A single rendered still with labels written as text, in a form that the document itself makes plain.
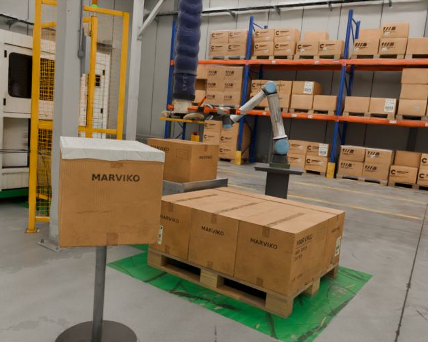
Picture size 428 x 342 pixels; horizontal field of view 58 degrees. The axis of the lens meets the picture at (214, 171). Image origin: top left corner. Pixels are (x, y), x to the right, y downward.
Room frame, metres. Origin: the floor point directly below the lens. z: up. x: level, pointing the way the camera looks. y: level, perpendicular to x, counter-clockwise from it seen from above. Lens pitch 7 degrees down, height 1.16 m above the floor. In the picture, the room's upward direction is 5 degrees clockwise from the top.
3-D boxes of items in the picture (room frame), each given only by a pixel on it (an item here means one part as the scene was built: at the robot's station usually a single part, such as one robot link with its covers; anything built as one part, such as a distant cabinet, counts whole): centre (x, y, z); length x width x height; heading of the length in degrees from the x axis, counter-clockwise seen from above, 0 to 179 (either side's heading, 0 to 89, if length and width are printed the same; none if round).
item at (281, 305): (3.02, -0.31, 0.07); 1.20 x 1.00 x 0.14; 55
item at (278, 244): (3.02, -0.31, 0.34); 1.20 x 1.00 x 0.40; 55
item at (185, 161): (3.85, 0.33, 0.75); 0.60 x 0.40 x 0.40; 52
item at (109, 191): (1.83, 0.51, 0.82); 0.60 x 0.40 x 0.40; 23
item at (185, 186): (3.65, 0.06, 0.58); 0.70 x 0.03 x 0.06; 145
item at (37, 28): (3.64, 1.30, 1.05); 0.87 x 0.10 x 2.10; 107
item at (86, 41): (3.33, 1.19, 1.62); 0.20 x 0.05 x 0.30; 55
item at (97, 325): (1.83, 0.51, 0.31); 0.40 x 0.40 x 0.62
